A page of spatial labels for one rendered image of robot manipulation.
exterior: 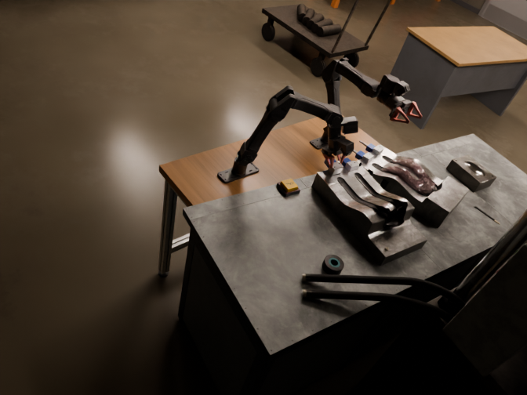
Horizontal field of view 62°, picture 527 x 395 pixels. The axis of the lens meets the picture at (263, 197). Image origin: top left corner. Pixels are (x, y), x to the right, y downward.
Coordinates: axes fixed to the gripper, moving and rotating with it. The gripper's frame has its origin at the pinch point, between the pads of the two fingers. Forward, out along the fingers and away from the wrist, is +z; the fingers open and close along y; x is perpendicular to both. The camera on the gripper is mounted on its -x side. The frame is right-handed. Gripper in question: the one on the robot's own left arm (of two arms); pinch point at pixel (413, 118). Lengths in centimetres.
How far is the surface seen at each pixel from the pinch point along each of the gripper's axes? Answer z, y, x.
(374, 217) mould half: 20.4, -35.8, 26.3
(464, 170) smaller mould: 19, 48, 33
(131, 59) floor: -280, 10, 124
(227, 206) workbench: -22, -78, 40
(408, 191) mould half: 15.0, 0.2, 31.8
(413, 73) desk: -115, 222, 81
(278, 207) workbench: -12, -58, 40
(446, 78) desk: -80, 216, 66
